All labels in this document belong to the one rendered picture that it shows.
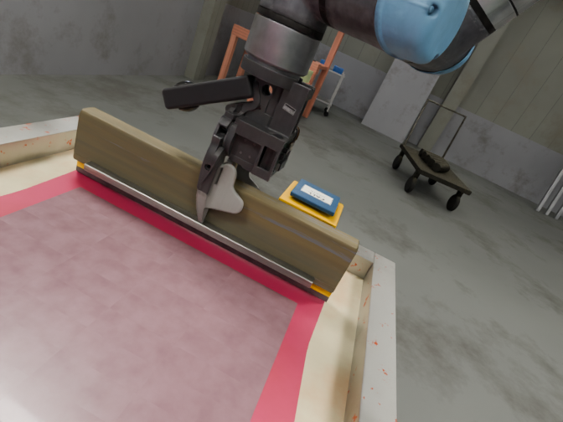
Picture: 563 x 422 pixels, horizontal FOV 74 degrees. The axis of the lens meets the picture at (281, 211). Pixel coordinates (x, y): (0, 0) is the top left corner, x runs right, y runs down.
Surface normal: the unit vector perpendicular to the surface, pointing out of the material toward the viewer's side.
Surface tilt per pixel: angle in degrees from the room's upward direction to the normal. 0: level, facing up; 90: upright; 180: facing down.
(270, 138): 90
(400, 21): 113
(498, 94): 90
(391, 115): 78
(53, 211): 0
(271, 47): 90
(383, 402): 0
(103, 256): 0
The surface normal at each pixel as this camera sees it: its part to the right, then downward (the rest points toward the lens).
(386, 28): -0.68, 0.61
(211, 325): 0.38, -0.82
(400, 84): -0.23, 0.14
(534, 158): -0.32, 0.33
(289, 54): 0.19, 0.52
